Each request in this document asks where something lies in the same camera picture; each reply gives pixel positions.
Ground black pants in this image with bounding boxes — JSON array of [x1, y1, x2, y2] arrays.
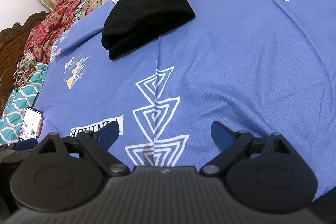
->
[[101, 0, 195, 60]]

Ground smartphone with lit screen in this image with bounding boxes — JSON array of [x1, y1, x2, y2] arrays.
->
[[19, 107, 43, 140]]

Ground teal white patterned pillow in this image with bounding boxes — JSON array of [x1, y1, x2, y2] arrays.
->
[[0, 63, 48, 145]]

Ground carved wooden headboard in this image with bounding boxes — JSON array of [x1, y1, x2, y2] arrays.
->
[[0, 11, 48, 114]]

